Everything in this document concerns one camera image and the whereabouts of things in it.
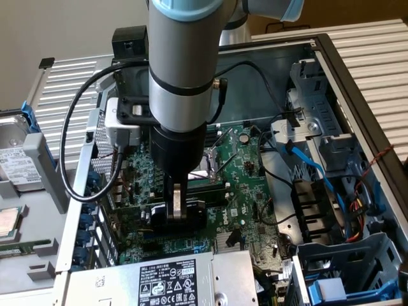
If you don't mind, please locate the black camera cable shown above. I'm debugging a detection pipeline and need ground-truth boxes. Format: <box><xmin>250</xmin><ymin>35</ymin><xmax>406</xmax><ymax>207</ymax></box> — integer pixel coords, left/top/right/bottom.
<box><xmin>59</xmin><ymin>61</ymin><xmax>149</xmax><ymax>204</ymax></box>

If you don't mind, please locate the dark grey plastic disk bay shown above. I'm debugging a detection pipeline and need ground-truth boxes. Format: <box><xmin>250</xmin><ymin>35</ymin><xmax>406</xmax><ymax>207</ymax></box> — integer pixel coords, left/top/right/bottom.
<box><xmin>295</xmin><ymin>231</ymin><xmax>408</xmax><ymax>306</ymax></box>

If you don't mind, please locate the metal disk bay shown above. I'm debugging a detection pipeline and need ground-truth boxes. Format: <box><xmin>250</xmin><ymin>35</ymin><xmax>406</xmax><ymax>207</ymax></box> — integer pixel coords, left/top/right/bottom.
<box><xmin>286</xmin><ymin>58</ymin><xmax>363</xmax><ymax>175</ymax></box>

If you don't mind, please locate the short black expansion slot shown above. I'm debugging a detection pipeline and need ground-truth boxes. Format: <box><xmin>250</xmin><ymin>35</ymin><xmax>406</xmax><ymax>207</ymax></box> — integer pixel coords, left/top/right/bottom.
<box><xmin>142</xmin><ymin>242</ymin><xmax>175</xmax><ymax>256</ymax></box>

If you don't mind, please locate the blue plastic latch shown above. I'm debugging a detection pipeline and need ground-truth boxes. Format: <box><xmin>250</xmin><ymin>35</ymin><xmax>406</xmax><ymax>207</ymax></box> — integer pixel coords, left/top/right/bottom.
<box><xmin>373</xmin><ymin>178</ymin><xmax>388</xmax><ymax>221</ymax></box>

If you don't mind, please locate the green graphics card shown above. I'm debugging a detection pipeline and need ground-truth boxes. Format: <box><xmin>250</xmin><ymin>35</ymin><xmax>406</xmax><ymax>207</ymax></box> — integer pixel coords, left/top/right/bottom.
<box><xmin>108</xmin><ymin>197</ymin><xmax>208</xmax><ymax>235</ymax></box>

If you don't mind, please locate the blue disk carrier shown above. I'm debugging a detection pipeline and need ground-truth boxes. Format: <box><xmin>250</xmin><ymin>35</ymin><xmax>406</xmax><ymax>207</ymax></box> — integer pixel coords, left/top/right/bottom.
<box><xmin>19</xmin><ymin>100</ymin><xmax>41</xmax><ymax>136</ymax></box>

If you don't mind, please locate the CPU socket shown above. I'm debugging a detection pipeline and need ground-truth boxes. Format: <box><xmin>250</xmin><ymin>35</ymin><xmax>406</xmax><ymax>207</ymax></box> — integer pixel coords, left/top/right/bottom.
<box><xmin>190</xmin><ymin>147</ymin><xmax>224</xmax><ymax>189</ymax></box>

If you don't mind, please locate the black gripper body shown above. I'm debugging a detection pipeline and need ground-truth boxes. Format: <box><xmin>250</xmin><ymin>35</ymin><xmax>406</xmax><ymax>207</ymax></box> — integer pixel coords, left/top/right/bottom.
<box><xmin>149</xmin><ymin>124</ymin><xmax>208</xmax><ymax>205</ymax></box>

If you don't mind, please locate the blue flat wire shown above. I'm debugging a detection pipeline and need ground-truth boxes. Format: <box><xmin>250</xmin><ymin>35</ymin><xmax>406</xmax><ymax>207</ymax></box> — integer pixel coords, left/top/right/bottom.
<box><xmin>282</xmin><ymin>140</ymin><xmax>347</xmax><ymax>221</ymax></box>

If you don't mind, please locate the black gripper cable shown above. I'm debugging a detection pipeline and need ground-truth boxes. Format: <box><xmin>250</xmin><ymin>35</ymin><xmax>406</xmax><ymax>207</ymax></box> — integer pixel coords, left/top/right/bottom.
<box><xmin>205</xmin><ymin>77</ymin><xmax>230</xmax><ymax>125</ymax></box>

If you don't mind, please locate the grey plastic parts rack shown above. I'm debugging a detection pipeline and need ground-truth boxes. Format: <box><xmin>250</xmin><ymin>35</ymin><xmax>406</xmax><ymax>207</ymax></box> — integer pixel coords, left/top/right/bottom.
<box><xmin>0</xmin><ymin>132</ymin><xmax>71</xmax><ymax>296</ymax></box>

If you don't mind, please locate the silver power supply unit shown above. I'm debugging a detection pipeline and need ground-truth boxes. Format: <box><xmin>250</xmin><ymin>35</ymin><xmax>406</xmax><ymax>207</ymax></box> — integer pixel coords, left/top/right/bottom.
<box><xmin>62</xmin><ymin>249</ymin><xmax>261</xmax><ymax>306</ymax></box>

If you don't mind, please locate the grey plastic block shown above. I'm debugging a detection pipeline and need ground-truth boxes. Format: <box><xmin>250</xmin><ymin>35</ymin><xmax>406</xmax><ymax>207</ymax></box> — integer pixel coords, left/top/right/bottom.
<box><xmin>317</xmin><ymin>277</ymin><xmax>348</xmax><ymax>302</ymax></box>

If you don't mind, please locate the silver chipset heat sink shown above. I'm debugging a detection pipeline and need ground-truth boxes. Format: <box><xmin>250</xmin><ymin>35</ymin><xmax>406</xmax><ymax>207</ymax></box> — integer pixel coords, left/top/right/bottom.
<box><xmin>214</xmin><ymin>233</ymin><xmax>245</xmax><ymax>253</ymax></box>

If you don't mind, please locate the black box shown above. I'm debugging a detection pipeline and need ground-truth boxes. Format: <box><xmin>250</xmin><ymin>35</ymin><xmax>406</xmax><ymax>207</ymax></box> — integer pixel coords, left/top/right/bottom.
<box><xmin>111</xmin><ymin>26</ymin><xmax>150</xmax><ymax>62</ymax></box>

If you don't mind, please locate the open metal PC case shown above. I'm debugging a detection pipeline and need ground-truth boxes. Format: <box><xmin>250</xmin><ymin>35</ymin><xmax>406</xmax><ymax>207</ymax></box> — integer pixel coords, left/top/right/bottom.
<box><xmin>54</xmin><ymin>33</ymin><xmax>408</xmax><ymax>306</ymax></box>

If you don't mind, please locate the green Dell motherboard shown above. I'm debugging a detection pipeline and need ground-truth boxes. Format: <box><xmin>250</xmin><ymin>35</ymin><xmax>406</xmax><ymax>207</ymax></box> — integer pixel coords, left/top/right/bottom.
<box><xmin>110</xmin><ymin>124</ymin><xmax>286</xmax><ymax>272</ymax></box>

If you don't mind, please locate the CPU with silver lid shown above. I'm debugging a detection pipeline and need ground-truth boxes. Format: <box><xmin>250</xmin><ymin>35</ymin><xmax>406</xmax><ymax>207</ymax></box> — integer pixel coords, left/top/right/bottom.
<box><xmin>0</xmin><ymin>205</ymin><xmax>24</xmax><ymax>240</ymax></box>

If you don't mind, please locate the blue disk tray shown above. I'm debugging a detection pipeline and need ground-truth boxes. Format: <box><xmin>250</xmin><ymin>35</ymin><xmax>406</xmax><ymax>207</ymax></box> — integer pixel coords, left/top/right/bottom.
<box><xmin>306</xmin><ymin>276</ymin><xmax>406</xmax><ymax>305</ymax></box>

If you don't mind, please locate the coloured power wire bundle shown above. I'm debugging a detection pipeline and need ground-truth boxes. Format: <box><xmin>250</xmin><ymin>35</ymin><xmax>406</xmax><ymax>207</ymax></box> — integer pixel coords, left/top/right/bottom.
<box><xmin>346</xmin><ymin>175</ymin><xmax>375</xmax><ymax>244</ymax></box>

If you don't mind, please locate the black wire with plug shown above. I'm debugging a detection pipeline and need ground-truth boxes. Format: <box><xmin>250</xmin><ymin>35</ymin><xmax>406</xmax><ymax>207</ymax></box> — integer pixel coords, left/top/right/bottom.
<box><xmin>219</xmin><ymin>61</ymin><xmax>279</xmax><ymax>105</ymax></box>

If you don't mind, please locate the black case fan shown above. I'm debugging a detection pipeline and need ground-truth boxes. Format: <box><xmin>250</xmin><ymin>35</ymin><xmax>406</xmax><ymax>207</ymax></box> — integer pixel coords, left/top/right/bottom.
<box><xmin>291</xmin><ymin>178</ymin><xmax>350</xmax><ymax>246</ymax></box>

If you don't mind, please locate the red black twisted wire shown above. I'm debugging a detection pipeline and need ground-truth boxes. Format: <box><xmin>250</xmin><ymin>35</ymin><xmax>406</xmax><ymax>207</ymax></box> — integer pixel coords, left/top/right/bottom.
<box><xmin>353</xmin><ymin>144</ymin><xmax>396</xmax><ymax>192</ymax></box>

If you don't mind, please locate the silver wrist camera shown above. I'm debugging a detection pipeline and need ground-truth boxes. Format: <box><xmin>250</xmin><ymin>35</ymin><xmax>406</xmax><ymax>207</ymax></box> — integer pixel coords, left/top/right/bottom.
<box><xmin>105</xmin><ymin>97</ymin><xmax>142</xmax><ymax>148</ymax></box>

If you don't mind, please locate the thin black wire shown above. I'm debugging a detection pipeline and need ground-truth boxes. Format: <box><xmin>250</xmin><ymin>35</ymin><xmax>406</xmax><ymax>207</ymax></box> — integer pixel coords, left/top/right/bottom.
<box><xmin>257</xmin><ymin>126</ymin><xmax>299</xmax><ymax>189</ymax></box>

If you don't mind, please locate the socket locking lever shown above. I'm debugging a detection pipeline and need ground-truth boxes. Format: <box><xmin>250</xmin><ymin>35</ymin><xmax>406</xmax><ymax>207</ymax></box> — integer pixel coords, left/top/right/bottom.
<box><xmin>209</xmin><ymin>127</ymin><xmax>234</xmax><ymax>154</ymax></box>

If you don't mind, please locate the loose green RAM stick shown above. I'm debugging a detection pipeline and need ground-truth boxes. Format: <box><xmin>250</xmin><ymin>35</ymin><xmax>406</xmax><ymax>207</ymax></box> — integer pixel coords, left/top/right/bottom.
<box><xmin>0</xmin><ymin>239</ymin><xmax>52</xmax><ymax>258</ymax></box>

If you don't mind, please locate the black camera bracket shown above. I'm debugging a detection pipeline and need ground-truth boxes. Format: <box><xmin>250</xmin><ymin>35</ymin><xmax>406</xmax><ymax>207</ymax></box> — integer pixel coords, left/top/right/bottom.
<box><xmin>115</xmin><ymin>62</ymin><xmax>160</xmax><ymax>126</ymax></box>

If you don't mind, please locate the silver hard disk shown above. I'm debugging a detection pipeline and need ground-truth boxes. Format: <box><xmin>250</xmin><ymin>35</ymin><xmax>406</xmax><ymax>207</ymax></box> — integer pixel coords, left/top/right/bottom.
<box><xmin>0</xmin><ymin>113</ymin><xmax>45</xmax><ymax>193</ymax></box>

